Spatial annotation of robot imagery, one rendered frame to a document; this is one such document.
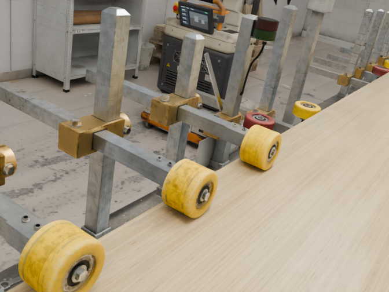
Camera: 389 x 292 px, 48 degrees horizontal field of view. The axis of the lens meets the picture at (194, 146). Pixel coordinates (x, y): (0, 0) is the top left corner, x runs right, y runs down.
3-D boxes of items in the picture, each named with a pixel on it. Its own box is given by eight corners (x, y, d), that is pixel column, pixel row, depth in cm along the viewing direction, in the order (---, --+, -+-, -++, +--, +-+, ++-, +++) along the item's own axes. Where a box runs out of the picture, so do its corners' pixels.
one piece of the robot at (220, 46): (213, 129, 300) (238, 4, 266) (151, 104, 324) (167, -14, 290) (235, 119, 327) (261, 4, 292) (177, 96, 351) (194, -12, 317)
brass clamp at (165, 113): (146, 118, 97) (149, 97, 95) (182, 107, 108) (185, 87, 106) (168, 128, 94) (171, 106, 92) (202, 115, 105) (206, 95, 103)
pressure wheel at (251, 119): (231, 153, 118) (240, 113, 113) (245, 145, 124) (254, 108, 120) (257, 164, 114) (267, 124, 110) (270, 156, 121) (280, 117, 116)
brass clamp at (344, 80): (335, 83, 221) (338, 73, 219) (343, 79, 231) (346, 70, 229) (347, 87, 218) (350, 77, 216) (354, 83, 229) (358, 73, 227)
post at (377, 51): (359, 90, 270) (386, 10, 251) (361, 89, 273) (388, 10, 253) (365, 91, 269) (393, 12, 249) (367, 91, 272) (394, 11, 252)
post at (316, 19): (278, 127, 171) (310, 9, 152) (283, 124, 175) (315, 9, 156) (289, 131, 169) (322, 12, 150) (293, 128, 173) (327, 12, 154)
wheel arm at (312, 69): (295, 69, 234) (297, 61, 233) (297, 68, 237) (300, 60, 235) (376, 94, 214) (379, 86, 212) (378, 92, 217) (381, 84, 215)
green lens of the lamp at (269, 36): (248, 36, 112) (249, 27, 111) (258, 34, 117) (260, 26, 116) (268, 42, 109) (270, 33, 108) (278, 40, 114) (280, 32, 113)
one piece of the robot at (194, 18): (218, 44, 283) (217, 11, 267) (175, 30, 299) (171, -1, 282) (227, 35, 289) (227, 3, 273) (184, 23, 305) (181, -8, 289)
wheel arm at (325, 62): (311, 63, 254) (314, 55, 252) (314, 62, 256) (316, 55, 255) (387, 86, 234) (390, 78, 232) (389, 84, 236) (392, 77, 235)
